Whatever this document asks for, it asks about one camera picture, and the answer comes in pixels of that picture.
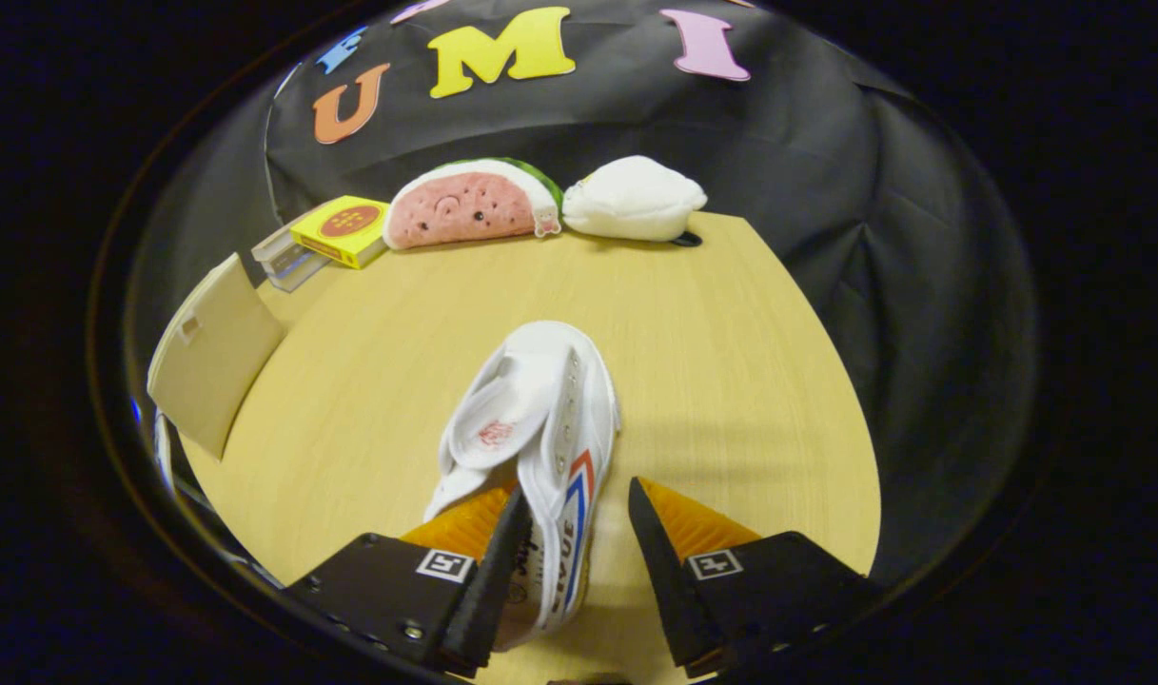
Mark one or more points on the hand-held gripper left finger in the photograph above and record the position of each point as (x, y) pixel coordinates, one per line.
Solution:
(493, 590)

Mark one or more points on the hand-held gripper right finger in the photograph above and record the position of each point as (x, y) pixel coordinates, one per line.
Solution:
(669, 590)

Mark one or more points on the white canvas shoe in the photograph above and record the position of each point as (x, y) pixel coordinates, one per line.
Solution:
(550, 381)

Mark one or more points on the beige fabric storage box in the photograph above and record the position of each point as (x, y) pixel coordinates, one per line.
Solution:
(212, 362)

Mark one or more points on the blue book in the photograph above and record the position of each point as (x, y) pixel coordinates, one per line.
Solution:
(298, 274)

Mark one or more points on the watermelon slice plush toy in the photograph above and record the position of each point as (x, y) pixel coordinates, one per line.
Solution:
(464, 209)

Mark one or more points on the white plush toy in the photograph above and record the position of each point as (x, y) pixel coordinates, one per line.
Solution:
(631, 200)

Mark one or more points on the yellow book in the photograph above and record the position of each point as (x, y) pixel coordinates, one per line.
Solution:
(345, 226)

